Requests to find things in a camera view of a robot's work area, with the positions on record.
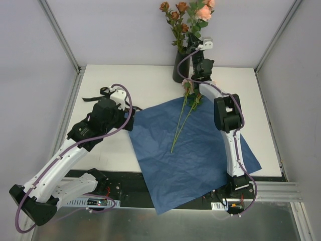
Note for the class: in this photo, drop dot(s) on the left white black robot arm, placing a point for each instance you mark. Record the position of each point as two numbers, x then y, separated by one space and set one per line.
42 196

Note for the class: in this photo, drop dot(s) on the peach rose stem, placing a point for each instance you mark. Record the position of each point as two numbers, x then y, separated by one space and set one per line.
199 13

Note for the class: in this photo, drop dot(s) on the pink orange flower bunch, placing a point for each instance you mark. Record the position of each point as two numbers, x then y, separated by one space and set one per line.
192 99

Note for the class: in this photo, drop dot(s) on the left white cable duct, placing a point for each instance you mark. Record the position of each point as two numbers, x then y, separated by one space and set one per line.
93 202

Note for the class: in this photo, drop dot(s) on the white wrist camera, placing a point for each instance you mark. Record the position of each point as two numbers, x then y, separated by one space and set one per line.
205 44
118 95

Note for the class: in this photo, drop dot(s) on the aluminium frame post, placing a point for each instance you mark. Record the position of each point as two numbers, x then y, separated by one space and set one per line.
59 34
280 30

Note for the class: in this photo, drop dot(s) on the black tapered vase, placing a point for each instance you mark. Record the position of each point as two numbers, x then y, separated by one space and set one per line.
184 68

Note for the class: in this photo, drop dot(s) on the brown orange rose stem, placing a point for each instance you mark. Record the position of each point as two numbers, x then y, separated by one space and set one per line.
175 20

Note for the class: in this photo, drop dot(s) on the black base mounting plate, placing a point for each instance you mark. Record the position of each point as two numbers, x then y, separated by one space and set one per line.
131 190

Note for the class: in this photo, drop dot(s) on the white cable duct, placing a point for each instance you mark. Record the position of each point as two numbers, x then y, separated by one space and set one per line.
93 202
219 206

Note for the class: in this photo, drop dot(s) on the right aluminium frame post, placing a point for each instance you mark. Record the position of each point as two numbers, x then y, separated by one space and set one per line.
280 30

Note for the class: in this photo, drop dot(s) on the right white cable duct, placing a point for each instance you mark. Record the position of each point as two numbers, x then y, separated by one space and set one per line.
219 206

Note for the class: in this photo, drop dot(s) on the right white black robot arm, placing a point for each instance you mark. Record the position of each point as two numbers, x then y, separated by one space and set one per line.
228 116

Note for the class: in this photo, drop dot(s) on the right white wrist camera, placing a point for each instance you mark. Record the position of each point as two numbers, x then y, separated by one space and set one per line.
205 44

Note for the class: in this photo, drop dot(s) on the blue wrapping paper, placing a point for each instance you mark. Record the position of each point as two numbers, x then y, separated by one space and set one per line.
198 163

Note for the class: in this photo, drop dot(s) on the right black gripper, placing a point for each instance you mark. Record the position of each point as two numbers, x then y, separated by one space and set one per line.
194 42

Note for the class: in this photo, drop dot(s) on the left aluminium frame post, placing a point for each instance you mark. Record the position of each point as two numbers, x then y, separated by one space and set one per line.
59 34

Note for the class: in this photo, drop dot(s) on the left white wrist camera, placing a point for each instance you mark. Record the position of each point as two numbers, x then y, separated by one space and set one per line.
118 95

